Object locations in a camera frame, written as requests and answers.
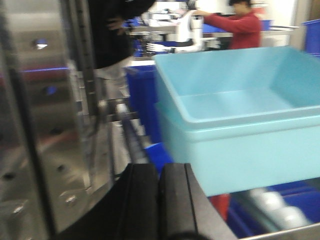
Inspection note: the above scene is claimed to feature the distant blue bin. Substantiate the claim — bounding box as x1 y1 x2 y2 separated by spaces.
302 19 320 55

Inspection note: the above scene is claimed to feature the light teal plastic bin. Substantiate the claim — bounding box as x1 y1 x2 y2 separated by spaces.
155 104 320 196

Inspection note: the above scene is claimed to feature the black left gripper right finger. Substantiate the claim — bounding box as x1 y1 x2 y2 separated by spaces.
159 163 237 240

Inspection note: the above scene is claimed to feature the steel shelf front beam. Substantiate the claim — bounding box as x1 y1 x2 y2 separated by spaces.
242 222 320 240

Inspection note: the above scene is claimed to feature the lower blue bin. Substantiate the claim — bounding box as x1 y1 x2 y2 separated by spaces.
125 65 162 143

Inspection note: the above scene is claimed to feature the steel shelf upright post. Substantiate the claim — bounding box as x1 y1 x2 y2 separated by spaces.
0 0 110 240

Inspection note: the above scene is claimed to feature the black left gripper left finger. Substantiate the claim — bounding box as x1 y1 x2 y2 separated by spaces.
55 163 158 240

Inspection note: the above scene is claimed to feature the person in black top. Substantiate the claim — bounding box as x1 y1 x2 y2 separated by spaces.
87 0 155 69

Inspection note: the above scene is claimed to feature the person in red sweater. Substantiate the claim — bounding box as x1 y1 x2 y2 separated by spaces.
193 0 262 50

